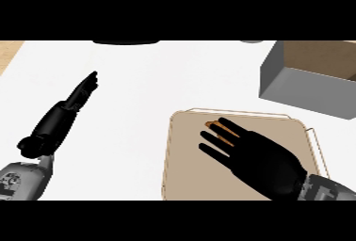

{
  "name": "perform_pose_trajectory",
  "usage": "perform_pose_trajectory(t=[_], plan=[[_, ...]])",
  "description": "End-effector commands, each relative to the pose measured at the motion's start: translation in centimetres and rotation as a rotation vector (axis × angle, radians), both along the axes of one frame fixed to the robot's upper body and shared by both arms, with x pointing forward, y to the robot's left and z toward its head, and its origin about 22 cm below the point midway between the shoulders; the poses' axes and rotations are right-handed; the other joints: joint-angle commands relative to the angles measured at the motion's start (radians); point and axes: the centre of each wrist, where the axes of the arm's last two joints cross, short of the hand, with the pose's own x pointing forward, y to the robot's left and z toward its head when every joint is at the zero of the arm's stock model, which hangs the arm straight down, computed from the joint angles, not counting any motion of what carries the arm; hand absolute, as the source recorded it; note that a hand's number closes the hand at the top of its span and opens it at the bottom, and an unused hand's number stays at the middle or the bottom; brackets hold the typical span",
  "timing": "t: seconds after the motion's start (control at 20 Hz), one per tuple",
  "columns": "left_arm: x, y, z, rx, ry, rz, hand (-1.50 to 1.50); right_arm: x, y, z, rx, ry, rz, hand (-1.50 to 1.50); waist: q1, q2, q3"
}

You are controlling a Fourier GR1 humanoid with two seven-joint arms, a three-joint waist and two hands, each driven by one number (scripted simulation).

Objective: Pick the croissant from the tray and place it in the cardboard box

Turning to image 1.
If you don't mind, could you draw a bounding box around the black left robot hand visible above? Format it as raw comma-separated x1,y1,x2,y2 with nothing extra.
17,71,101,159

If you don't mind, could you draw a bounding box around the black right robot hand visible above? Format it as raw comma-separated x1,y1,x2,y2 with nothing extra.
198,117,309,201

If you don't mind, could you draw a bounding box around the golden brown croissant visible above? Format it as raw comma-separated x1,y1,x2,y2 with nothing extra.
204,120,241,148

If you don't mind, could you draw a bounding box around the beige tray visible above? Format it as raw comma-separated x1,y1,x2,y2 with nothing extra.
160,107,331,201

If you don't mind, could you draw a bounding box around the grey cardboard box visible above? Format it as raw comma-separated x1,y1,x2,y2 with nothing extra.
257,40,356,121

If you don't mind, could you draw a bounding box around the black rounded object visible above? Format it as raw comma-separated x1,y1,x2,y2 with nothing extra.
90,40,161,46

